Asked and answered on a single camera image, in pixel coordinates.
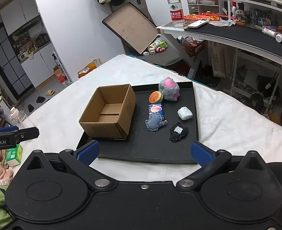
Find white cabinet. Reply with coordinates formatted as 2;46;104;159
21;43;56;87

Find brown cardboard box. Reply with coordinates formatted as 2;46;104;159
79;84;136;140

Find hamburger plush toy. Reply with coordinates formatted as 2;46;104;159
148;91;163;104

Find white smartphone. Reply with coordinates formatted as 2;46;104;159
188;19;210;29

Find yellow slipper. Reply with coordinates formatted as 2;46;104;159
46;89;55;96

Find grey drawer organizer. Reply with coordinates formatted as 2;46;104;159
187;0;220;15

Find black plastic tray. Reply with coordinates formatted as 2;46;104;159
78;81;199;164

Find plastic water bottle red label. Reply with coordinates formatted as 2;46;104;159
167;0;185;27

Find large flat cardboard box lid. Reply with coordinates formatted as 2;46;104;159
102;2;158;54

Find white pill bottle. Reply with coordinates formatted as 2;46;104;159
262;28;282;43

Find black desk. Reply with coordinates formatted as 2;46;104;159
157;23;282;65

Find green small box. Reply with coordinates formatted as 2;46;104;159
6;144;23;167

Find blue tissue pack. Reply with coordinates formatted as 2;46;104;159
148;103;164;119

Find grey pink plush toy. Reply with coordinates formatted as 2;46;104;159
158;77;180;101

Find red plastic basket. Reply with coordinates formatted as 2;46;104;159
180;37;206;57

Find orange package on floor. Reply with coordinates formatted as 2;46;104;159
78;59;102;78

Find grey bench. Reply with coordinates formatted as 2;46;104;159
125;46;182;67

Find black heart pillow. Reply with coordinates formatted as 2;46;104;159
169;122;189;143

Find clear plastic bottle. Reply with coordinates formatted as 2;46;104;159
9;107;35;129

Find beige tote bag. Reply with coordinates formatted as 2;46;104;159
208;41;232;78

